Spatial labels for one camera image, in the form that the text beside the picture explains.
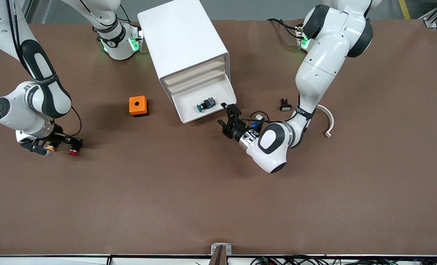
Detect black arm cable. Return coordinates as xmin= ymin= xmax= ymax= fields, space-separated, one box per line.
xmin=69 ymin=107 xmax=83 ymax=138
xmin=237 ymin=110 xmax=278 ymax=124

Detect white plastic drawer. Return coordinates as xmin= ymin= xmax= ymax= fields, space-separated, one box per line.
xmin=162 ymin=54 xmax=227 ymax=86
xmin=166 ymin=63 xmax=228 ymax=94
xmin=170 ymin=75 xmax=237 ymax=124

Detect metal base connector box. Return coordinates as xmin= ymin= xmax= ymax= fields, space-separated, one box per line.
xmin=295 ymin=24 xmax=309 ymax=50
xmin=129 ymin=25 xmax=144 ymax=52

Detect brown post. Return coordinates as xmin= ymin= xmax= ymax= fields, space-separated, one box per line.
xmin=209 ymin=245 xmax=228 ymax=265

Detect grey metal bracket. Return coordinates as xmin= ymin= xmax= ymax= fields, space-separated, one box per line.
xmin=211 ymin=243 xmax=232 ymax=255

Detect white curved plastic clamp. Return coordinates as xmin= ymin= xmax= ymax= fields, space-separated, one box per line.
xmin=316 ymin=105 xmax=335 ymax=138

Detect orange box with hole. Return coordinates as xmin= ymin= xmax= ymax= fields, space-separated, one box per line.
xmin=129 ymin=96 xmax=149 ymax=117

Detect brown table mat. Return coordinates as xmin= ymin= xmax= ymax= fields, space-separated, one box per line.
xmin=0 ymin=18 xmax=437 ymax=256

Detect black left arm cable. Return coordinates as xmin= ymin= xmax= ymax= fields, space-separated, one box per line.
xmin=237 ymin=110 xmax=278 ymax=124

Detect black base cable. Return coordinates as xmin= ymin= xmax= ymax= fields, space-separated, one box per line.
xmin=266 ymin=18 xmax=301 ymax=39
xmin=118 ymin=3 xmax=131 ymax=23

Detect tangled cable bundle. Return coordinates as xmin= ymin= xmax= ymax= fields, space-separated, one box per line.
xmin=250 ymin=256 xmax=437 ymax=265

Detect green push button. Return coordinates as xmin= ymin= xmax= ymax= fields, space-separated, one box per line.
xmin=196 ymin=97 xmax=216 ymax=113

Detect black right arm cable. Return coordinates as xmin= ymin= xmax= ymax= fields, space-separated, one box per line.
xmin=69 ymin=107 xmax=83 ymax=138

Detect white drawer cabinet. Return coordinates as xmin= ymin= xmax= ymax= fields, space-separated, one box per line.
xmin=137 ymin=0 xmax=231 ymax=107

